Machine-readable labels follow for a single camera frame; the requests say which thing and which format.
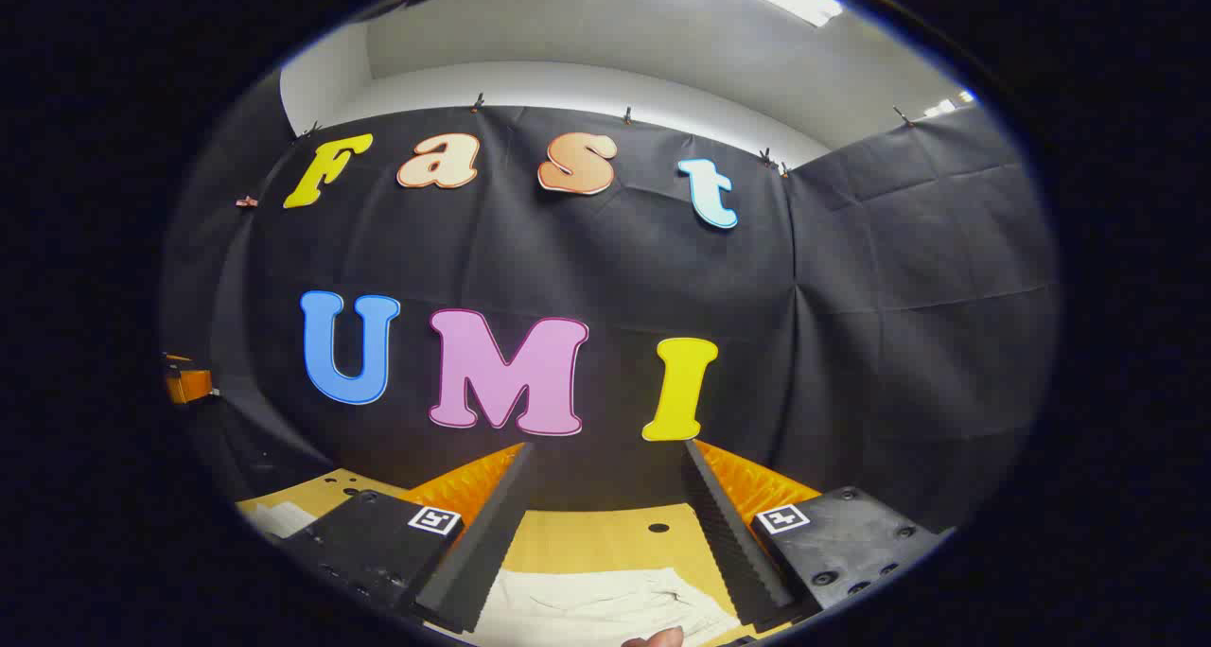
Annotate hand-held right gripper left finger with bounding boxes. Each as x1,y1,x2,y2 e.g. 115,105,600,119
282,442,536,635

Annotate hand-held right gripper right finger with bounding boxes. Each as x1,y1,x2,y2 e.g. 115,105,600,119
681,439,949,635

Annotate white jeans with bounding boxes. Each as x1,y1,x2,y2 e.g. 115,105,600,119
248,500,744,647

